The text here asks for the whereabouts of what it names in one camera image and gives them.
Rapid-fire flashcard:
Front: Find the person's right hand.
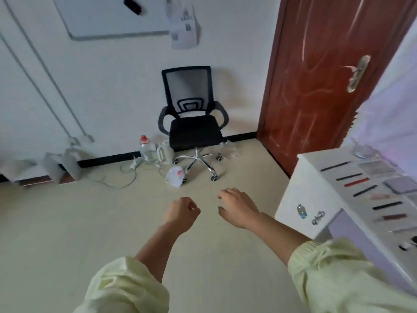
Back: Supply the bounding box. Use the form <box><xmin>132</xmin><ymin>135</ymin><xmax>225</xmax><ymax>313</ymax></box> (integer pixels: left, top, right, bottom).
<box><xmin>217</xmin><ymin>187</ymin><xmax>261</xmax><ymax>230</ymax></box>

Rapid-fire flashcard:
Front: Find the person's left hand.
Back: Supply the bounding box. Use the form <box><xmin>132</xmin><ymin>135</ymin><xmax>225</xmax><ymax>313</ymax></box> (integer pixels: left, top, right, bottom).
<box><xmin>163</xmin><ymin>197</ymin><xmax>202</xmax><ymax>233</ymax></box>

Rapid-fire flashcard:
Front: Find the red lip pencil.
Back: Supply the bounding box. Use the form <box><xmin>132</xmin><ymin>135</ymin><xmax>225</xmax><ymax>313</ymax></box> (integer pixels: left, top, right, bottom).
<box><xmin>343</xmin><ymin>178</ymin><xmax>371</xmax><ymax>188</ymax></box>

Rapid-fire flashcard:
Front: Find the round silver compact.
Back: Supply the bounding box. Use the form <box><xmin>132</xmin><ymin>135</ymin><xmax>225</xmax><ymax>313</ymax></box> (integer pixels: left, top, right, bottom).
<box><xmin>352</xmin><ymin>144</ymin><xmax>377</xmax><ymax>159</ymax></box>

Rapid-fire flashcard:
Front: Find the white false eyelash tray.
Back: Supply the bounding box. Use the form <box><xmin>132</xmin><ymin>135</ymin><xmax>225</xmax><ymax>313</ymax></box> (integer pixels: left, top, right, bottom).
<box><xmin>358</xmin><ymin>160</ymin><xmax>398</xmax><ymax>178</ymax></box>

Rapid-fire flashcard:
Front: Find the lavender rectangular palette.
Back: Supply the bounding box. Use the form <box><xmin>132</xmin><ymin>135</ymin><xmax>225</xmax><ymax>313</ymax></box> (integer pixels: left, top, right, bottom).
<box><xmin>383</xmin><ymin>176</ymin><xmax>417</xmax><ymax>195</ymax></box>

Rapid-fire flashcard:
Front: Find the person's right forearm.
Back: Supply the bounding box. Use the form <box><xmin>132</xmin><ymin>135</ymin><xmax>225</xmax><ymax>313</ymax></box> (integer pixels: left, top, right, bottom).
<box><xmin>251</xmin><ymin>212</ymin><xmax>417</xmax><ymax>313</ymax></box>

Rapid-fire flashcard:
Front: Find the person's left forearm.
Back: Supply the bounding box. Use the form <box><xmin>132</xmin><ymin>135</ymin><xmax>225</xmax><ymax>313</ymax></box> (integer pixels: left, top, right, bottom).
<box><xmin>75</xmin><ymin>221</ymin><xmax>190</xmax><ymax>313</ymax></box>

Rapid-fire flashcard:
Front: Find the clear plastic bag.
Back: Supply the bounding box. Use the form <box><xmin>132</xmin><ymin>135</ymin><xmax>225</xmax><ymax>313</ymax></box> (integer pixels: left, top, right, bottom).
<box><xmin>165</xmin><ymin>166</ymin><xmax>186</xmax><ymax>188</ymax></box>

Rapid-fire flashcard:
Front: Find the crumpled clear plastic wrap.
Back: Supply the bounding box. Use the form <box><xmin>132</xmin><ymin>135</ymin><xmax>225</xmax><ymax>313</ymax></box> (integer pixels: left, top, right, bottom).
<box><xmin>218</xmin><ymin>141</ymin><xmax>242</xmax><ymax>160</ymax></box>

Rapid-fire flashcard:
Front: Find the white electric kettle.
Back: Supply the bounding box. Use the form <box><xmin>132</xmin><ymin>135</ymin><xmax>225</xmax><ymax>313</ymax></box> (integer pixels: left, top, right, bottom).
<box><xmin>156</xmin><ymin>141</ymin><xmax>175</xmax><ymax>164</ymax></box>

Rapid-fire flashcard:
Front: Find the clear jug with red cap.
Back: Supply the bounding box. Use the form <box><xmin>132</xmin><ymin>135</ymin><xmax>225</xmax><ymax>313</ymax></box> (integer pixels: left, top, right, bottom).
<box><xmin>138</xmin><ymin>135</ymin><xmax>157</xmax><ymax>163</ymax></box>

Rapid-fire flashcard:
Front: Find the black mesh office chair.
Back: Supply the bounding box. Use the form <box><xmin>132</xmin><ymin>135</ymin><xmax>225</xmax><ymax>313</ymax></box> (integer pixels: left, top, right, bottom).
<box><xmin>158</xmin><ymin>66</ymin><xmax>230</xmax><ymax>183</ymax></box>

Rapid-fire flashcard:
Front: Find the white table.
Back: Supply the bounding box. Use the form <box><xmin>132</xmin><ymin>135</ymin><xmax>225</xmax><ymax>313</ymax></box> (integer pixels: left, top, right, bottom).
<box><xmin>275</xmin><ymin>145</ymin><xmax>417</xmax><ymax>297</ymax></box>

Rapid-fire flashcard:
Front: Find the small white floor rack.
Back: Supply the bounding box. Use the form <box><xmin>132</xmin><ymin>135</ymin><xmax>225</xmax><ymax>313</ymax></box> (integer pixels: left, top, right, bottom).
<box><xmin>0</xmin><ymin>150</ymin><xmax>82</xmax><ymax>188</ymax></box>

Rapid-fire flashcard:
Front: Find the reddish brown door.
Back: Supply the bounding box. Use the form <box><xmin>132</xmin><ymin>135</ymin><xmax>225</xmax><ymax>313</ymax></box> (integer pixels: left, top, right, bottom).
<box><xmin>259</xmin><ymin>0</ymin><xmax>417</xmax><ymax>176</ymax></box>

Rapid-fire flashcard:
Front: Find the pink cartoon print cloth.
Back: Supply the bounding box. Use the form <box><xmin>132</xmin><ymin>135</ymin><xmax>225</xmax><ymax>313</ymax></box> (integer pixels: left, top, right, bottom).
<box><xmin>345</xmin><ymin>36</ymin><xmax>417</xmax><ymax>180</ymax></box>

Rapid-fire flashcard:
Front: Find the white hanging object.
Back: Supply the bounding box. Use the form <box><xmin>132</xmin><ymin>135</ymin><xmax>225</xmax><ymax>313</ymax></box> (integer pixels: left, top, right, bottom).
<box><xmin>168</xmin><ymin>3</ymin><xmax>198</xmax><ymax>51</ymax></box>

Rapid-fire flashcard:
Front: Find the black board eraser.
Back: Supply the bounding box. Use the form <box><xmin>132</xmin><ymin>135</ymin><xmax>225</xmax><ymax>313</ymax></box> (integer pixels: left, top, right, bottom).
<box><xmin>124</xmin><ymin>0</ymin><xmax>143</xmax><ymax>15</ymax></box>

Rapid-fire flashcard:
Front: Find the white plug with cable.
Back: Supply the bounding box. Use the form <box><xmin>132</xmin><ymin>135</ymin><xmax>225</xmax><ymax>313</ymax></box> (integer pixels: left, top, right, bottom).
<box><xmin>85</xmin><ymin>156</ymin><xmax>143</xmax><ymax>191</ymax></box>

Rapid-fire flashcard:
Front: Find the silver door handle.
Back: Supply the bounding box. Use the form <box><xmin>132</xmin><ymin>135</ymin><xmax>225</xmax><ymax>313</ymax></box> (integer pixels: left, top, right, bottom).
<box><xmin>340</xmin><ymin>54</ymin><xmax>372</xmax><ymax>94</ymax></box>

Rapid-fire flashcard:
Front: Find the white wall conduit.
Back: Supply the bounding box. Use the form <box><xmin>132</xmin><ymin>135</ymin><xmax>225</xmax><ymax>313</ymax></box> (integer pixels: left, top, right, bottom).
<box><xmin>0</xmin><ymin>36</ymin><xmax>73</xmax><ymax>141</ymax></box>
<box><xmin>2</xmin><ymin>0</ymin><xmax>87</xmax><ymax>137</ymax></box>

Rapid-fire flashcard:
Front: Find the whiteboard on wall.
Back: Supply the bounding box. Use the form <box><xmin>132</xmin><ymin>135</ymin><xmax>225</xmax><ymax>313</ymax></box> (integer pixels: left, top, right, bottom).
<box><xmin>52</xmin><ymin>0</ymin><xmax>173</xmax><ymax>41</ymax></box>

